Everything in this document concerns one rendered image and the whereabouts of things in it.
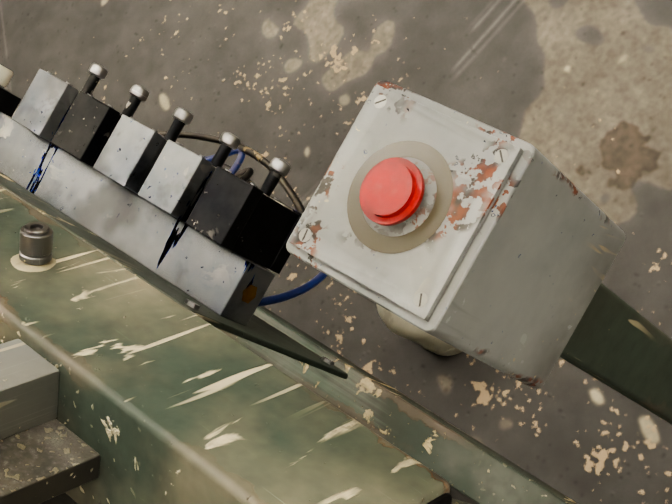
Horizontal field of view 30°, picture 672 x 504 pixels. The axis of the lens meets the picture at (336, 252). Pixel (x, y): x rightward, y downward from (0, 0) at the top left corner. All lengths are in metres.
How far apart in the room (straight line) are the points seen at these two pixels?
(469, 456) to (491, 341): 0.75
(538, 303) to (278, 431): 0.19
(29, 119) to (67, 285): 0.27
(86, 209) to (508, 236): 0.51
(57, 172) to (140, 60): 1.08
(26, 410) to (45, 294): 0.11
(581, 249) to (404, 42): 1.17
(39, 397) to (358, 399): 0.76
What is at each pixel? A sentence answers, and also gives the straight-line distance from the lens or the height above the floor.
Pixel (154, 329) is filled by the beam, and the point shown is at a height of 0.84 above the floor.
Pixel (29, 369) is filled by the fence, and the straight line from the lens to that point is 0.87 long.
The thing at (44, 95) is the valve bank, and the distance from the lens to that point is 1.18.
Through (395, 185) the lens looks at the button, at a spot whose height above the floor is 0.95.
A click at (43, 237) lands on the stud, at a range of 0.96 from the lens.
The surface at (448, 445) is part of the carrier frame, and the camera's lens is 1.51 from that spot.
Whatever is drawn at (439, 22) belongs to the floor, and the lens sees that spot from 1.93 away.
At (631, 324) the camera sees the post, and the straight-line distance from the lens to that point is 0.99.
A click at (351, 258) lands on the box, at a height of 0.93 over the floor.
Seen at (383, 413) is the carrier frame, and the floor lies 0.18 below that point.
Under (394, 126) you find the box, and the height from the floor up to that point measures 0.93.
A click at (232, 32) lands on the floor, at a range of 2.13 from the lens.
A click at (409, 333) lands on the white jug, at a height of 0.13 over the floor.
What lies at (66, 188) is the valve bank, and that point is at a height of 0.74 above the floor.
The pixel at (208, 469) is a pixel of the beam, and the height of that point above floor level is 0.90.
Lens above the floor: 1.53
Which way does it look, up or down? 55 degrees down
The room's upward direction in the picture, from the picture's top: 61 degrees counter-clockwise
